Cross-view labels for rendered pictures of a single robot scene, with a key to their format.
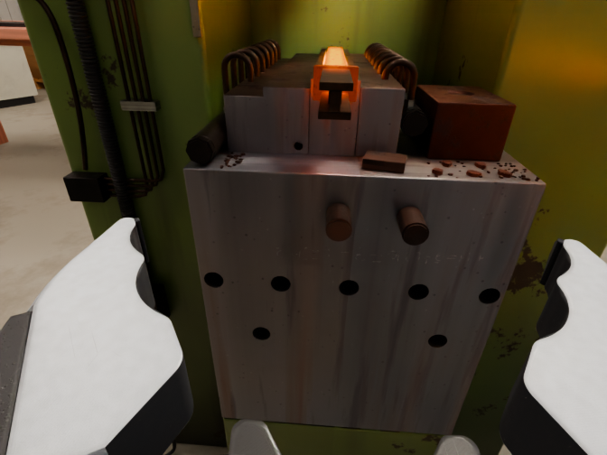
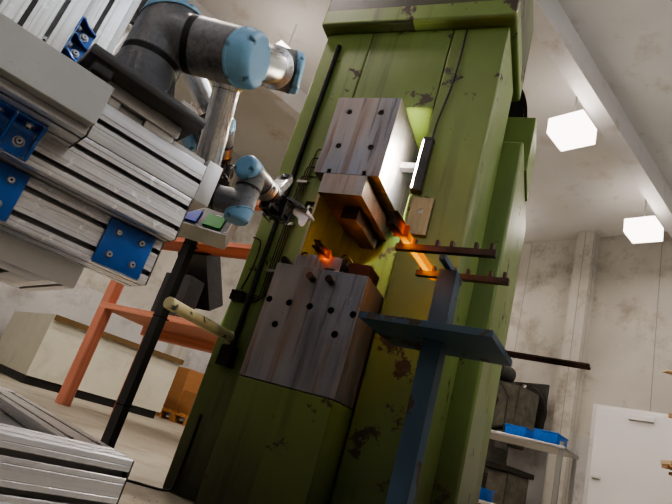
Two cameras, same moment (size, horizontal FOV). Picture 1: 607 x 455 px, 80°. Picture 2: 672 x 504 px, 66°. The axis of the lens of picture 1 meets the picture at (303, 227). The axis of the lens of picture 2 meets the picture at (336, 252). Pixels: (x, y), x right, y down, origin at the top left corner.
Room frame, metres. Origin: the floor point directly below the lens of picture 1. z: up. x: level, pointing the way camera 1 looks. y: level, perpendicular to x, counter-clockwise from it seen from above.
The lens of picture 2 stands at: (-1.35, -0.78, 0.33)
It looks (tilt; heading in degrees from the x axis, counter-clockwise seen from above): 20 degrees up; 22
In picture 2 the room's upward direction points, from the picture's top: 17 degrees clockwise
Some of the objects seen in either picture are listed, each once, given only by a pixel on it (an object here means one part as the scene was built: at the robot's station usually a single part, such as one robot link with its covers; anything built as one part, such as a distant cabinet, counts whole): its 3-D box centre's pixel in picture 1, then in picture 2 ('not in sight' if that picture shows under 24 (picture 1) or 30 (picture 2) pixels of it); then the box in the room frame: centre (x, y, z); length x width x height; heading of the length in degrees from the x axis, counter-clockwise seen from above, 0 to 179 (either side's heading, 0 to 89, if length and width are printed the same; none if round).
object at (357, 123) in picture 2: not in sight; (379, 162); (0.63, -0.06, 1.56); 0.42 x 0.39 x 0.40; 177
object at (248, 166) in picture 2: not in sight; (253, 175); (-0.19, 0.00, 0.97); 0.11 x 0.08 x 0.09; 177
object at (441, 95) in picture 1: (454, 119); (363, 277); (0.47, -0.19, 0.95); 0.12 x 0.09 x 0.07; 177
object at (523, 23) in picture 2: not in sight; (433, 23); (0.80, -0.07, 2.60); 0.99 x 0.60 x 0.60; 87
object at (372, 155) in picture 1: (384, 162); not in sight; (0.38, -0.09, 0.92); 0.04 x 0.03 x 0.01; 73
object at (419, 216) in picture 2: not in sight; (419, 216); (0.53, -0.33, 1.27); 0.09 x 0.02 x 0.17; 87
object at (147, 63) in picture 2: not in sight; (141, 81); (-0.70, -0.03, 0.87); 0.15 x 0.15 x 0.10
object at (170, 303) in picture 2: not in sight; (202, 321); (0.35, 0.34, 0.62); 0.44 x 0.05 x 0.05; 177
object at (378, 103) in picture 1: (318, 87); (334, 282); (0.63, -0.02, 0.96); 0.42 x 0.20 x 0.09; 177
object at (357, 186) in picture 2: not in sight; (356, 208); (0.63, -0.02, 1.32); 0.42 x 0.20 x 0.10; 177
